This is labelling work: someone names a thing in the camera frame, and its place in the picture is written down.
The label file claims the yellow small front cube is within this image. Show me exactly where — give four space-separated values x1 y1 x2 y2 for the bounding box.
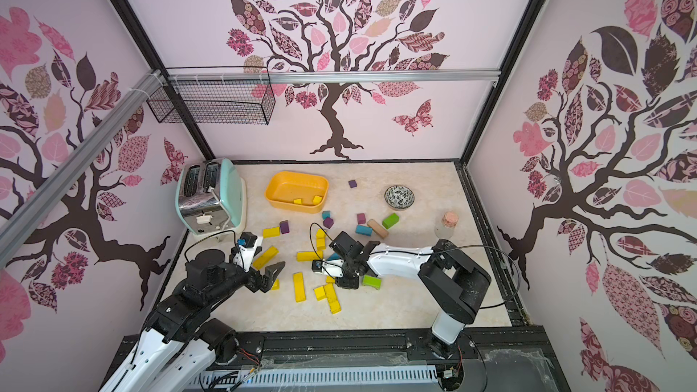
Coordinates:
314 286 327 301

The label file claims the black wire basket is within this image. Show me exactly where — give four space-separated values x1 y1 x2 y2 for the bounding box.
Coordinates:
147 65 277 125

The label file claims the aluminium rail back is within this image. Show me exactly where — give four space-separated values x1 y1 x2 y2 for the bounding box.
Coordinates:
167 69 501 85

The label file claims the mint chrome toaster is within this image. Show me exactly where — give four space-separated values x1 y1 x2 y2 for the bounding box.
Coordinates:
175 158 247 239

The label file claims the white slotted cable duct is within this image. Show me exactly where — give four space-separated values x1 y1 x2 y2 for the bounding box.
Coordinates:
186 366 441 391

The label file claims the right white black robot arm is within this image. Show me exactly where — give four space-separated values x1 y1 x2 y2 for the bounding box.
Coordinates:
309 228 497 359

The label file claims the green block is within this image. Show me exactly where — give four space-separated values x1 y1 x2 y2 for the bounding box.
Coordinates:
362 275 382 290
382 213 400 230

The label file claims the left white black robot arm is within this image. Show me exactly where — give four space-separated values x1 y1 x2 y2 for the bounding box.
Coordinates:
101 232 285 391

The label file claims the long yellow diagonal block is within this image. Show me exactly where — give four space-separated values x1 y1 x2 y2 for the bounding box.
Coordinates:
252 246 279 270

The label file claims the green block front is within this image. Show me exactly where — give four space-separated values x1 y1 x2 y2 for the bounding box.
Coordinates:
362 275 382 290

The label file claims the aluminium rail left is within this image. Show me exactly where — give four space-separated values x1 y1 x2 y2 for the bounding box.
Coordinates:
1 70 163 267

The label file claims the teal block far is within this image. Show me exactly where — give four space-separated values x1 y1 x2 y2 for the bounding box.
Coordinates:
356 225 373 236

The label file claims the yellow horizontal mid block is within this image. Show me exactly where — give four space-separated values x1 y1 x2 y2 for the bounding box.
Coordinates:
296 252 323 262

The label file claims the yellow long upright block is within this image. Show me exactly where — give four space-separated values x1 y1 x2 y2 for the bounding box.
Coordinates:
292 272 307 303

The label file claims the patterned ceramic bowl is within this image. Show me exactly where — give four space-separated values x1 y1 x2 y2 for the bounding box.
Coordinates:
384 184 416 211

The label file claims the yellow long front block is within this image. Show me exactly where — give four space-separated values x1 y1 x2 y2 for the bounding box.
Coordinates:
323 283 341 315

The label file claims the wooden beige far block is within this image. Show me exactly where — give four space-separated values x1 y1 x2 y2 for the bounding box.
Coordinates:
367 220 388 239

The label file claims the green block far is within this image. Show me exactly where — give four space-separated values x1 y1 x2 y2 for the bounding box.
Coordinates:
382 213 400 230

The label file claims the yellow plastic tray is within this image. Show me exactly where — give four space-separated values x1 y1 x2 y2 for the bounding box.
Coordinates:
265 171 330 214

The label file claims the aluminium rail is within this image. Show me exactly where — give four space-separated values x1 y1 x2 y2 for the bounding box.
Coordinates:
167 69 501 85
1 70 163 267

